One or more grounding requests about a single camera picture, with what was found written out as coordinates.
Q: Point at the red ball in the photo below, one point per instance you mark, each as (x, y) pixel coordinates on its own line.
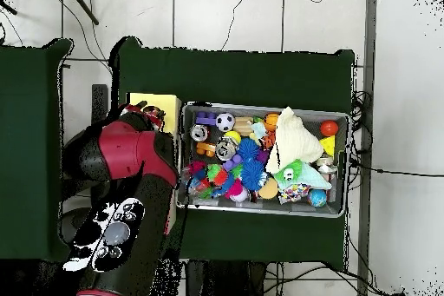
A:
(329, 128)

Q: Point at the green spiky rubber ball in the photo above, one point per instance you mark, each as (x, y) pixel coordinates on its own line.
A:
(288, 171)

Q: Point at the striped tiger plush toy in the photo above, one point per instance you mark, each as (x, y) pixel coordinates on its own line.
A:
(268, 140)

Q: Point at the blue spiky rubber ball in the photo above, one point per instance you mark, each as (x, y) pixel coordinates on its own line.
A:
(253, 176)
(248, 149)

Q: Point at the clear mesh bin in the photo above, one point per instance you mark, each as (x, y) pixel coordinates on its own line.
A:
(333, 207)

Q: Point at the black and white soccer ball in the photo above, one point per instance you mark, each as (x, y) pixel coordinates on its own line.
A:
(225, 122)

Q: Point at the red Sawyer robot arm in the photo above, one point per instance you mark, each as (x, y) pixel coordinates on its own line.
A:
(128, 164)

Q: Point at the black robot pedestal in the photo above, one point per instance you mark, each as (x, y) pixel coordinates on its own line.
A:
(222, 281)

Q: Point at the black rod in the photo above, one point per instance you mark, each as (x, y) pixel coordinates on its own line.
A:
(82, 4)

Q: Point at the crushed red drink can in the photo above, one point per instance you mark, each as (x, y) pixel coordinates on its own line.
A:
(198, 133)

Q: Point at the orange toy basketball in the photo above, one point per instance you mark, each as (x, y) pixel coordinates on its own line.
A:
(270, 121)

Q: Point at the cream knitted cloth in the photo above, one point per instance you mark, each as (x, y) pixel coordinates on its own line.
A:
(291, 140)

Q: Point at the mint green cloth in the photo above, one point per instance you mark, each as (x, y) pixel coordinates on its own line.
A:
(312, 178)

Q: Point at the yellow cheese wedge toy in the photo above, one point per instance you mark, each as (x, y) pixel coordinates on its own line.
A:
(327, 145)

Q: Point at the yellow tennis ball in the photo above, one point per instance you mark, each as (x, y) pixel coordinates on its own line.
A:
(232, 138)

